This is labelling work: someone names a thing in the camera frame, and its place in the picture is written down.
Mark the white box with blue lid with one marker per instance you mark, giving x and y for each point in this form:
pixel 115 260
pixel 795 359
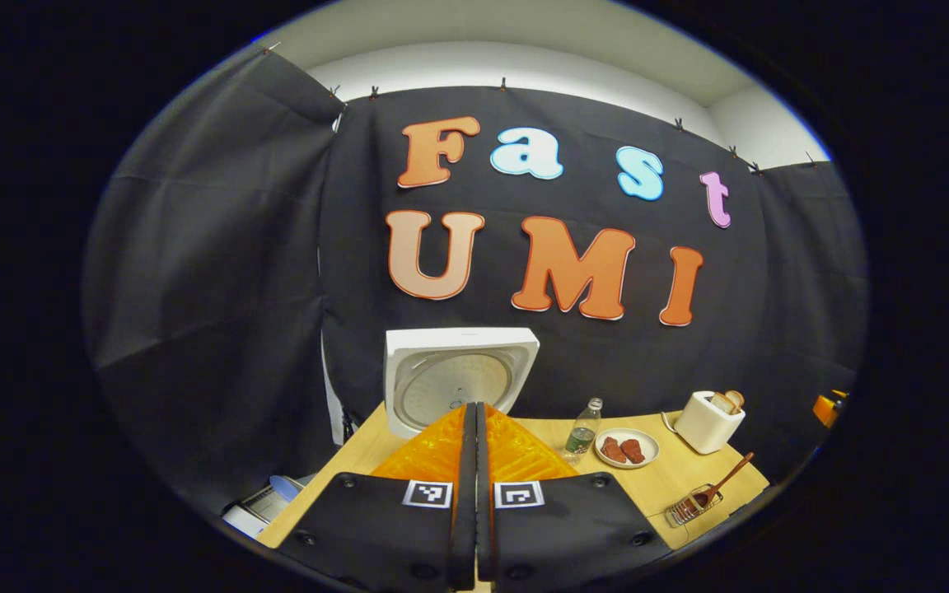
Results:
pixel 256 506

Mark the white toaster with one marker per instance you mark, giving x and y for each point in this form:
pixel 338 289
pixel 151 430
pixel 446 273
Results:
pixel 701 430

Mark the white round plate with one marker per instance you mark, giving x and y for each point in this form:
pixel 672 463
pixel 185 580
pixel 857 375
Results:
pixel 647 441

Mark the brown wooden spoon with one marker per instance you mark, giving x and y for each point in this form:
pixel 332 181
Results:
pixel 726 482

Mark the toasted bread slice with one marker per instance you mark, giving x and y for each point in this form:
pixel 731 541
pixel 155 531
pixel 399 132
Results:
pixel 736 399
pixel 722 403

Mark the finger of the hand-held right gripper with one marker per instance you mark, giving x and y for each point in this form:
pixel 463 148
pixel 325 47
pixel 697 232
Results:
pixel 825 409

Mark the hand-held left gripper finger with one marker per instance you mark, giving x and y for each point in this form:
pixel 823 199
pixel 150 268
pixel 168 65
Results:
pixel 483 511
pixel 465 511

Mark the red meat piece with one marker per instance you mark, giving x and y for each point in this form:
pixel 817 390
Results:
pixel 633 450
pixel 613 450

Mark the clear plastic water bottle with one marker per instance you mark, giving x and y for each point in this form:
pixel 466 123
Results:
pixel 582 436

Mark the white rice cooker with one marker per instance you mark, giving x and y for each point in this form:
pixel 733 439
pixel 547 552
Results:
pixel 458 379

